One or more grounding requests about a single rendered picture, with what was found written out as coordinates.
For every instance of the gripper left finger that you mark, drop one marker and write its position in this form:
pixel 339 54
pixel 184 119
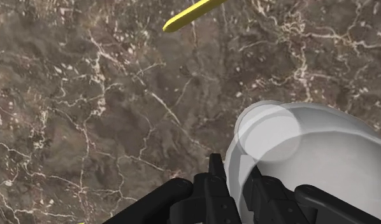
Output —
pixel 213 186

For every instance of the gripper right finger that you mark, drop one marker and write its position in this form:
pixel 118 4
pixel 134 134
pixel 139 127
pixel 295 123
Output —
pixel 271 195

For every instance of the clear glass bowl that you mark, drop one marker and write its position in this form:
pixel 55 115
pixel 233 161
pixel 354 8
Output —
pixel 317 155

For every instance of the yellow stick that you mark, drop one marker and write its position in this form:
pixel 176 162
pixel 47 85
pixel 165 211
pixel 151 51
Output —
pixel 190 15

